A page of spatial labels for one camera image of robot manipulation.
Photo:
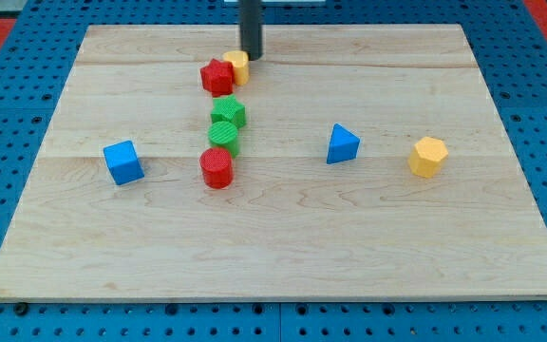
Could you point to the blue cube block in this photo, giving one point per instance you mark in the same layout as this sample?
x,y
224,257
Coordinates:
x,y
123,163

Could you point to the red cylinder block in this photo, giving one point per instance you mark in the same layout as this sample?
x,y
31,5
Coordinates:
x,y
216,165

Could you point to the green star block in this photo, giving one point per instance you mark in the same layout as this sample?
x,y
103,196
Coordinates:
x,y
229,109

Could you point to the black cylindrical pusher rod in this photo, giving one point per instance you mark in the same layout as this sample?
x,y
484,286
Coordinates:
x,y
250,27

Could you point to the yellow hexagon block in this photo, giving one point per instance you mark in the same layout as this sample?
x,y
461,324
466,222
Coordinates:
x,y
427,157

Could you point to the green cylinder block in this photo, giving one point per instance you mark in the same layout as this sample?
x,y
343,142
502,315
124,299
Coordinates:
x,y
225,135

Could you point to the wooden board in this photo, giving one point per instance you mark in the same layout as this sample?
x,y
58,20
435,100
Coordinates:
x,y
290,227

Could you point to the yellow heart block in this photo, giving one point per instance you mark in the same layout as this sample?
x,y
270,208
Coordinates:
x,y
241,65

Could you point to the blue triangle block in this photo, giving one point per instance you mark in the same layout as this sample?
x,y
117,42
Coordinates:
x,y
343,145

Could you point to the red star block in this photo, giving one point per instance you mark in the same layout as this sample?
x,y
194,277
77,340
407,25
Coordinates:
x,y
218,78

